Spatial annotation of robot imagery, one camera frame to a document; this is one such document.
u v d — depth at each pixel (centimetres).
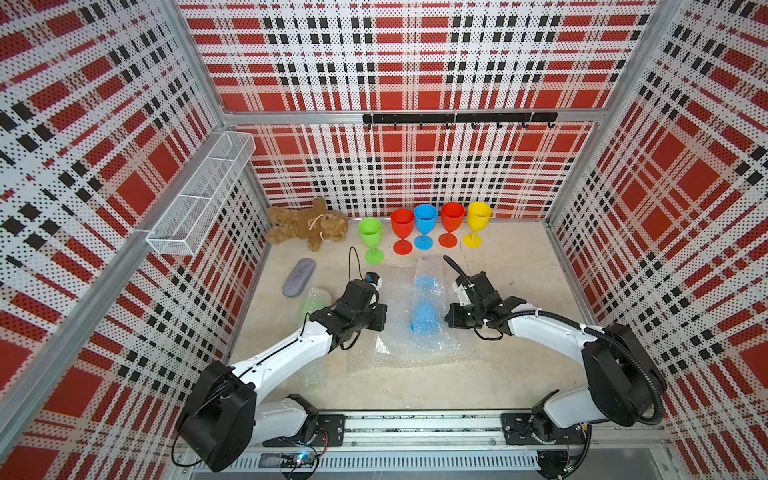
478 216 102
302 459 70
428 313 83
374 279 76
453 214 103
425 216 104
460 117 89
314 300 88
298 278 100
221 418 40
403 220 101
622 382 43
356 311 64
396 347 84
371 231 102
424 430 75
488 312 67
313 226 111
